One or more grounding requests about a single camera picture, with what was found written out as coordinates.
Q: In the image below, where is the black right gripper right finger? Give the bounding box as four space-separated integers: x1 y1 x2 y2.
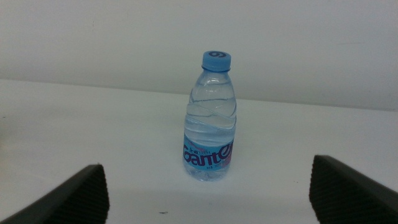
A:
308 154 398 224

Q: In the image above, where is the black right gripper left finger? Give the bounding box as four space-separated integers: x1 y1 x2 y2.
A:
0 164 111 224

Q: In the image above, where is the clear water bottle blue cap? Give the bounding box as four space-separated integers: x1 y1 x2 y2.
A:
182 50 238 182

